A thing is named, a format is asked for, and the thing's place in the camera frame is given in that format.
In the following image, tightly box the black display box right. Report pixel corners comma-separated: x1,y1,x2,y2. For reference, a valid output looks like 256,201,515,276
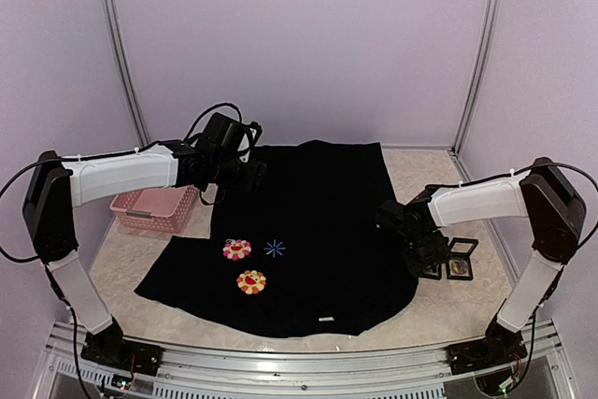
445,237,479,281

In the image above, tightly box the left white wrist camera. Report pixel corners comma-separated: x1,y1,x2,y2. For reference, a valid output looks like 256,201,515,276
236,121,263,159

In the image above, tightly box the left aluminium frame post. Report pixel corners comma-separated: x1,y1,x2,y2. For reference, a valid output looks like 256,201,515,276
101,0,150,146

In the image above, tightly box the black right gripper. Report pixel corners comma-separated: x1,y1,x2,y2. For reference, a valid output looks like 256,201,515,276
400,230,451,277

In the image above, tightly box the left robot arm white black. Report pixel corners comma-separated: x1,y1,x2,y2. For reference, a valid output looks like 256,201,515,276
22,113,265,374

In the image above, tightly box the right aluminium frame post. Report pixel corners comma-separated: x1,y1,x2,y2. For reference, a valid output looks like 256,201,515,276
451,0,501,159

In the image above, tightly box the black display box left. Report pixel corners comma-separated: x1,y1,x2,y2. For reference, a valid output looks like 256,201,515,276
420,264,442,280

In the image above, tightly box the black t-shirt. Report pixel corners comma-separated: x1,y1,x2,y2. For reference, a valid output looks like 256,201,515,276
135,140,418,338

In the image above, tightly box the aluminium frame post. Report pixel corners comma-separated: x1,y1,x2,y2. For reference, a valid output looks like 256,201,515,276
451,0,501,159
101,0,150,146

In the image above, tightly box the orange yellow flower brooch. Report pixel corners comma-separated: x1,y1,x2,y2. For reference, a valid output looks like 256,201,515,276
236,270,266,295

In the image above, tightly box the pink plastic basket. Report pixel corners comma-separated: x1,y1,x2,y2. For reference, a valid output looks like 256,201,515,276
110,186,198,235

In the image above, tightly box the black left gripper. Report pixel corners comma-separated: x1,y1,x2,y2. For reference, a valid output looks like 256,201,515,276
211,154,267,193

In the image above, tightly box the front aluminium rail base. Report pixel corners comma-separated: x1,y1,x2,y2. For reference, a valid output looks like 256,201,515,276
32,319,576,399

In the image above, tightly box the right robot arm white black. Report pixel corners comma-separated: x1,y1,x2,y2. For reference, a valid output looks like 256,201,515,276
376,157,589,374

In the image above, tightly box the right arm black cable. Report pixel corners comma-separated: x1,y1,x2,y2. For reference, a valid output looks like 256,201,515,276
550,163,598,250

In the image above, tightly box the black display box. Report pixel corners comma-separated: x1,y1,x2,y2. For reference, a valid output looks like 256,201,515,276
445,237,479,281
420,264,442,280

